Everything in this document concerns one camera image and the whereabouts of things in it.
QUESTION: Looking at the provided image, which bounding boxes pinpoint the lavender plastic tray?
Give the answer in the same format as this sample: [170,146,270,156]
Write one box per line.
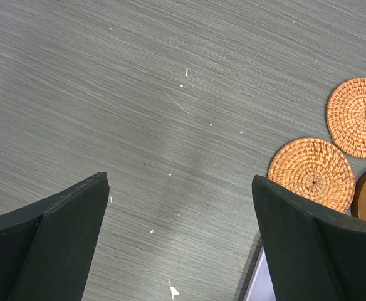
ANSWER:
[244,247,276,301]

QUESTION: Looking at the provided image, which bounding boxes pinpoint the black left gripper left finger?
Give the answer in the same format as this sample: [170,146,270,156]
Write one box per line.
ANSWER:
[0,172,110,300]

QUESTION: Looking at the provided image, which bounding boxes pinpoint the woven rattan coaster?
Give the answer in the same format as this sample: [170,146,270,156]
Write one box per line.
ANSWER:
[326,77,366,159]
[267,137,356,213]

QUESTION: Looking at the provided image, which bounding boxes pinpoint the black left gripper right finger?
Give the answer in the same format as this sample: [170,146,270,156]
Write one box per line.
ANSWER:
[252,176,366,300]

